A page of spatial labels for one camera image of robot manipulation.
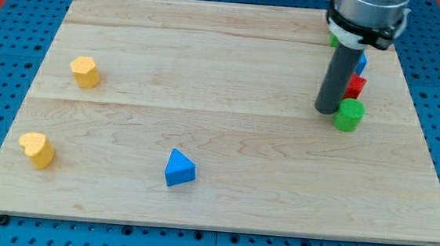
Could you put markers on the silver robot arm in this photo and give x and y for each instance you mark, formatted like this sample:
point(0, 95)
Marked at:
point(361, 23)

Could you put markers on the green block behind arm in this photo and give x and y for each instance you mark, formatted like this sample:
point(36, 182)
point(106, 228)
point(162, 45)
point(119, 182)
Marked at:
point(333, 41)

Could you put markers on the yellow hexagon block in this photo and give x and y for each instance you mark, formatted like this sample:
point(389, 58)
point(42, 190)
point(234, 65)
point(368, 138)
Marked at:
point(85, 72)

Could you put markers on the blue triangle block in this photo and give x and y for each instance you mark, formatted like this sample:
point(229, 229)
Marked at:
point(179, 169)

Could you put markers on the wooden board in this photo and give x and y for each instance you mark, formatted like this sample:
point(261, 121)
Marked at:
point(233, 88)

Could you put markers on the green cylinder block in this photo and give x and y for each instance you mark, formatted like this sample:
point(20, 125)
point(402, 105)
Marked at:
point(349, 114)

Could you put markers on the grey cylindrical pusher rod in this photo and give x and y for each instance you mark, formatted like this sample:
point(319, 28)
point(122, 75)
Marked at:
point(337, 78)

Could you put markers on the red block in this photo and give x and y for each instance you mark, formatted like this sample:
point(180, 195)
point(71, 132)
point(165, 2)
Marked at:
point(355, 87)

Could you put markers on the yellow heart block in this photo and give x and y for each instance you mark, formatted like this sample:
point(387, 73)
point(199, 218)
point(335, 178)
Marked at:
point(37, 148)

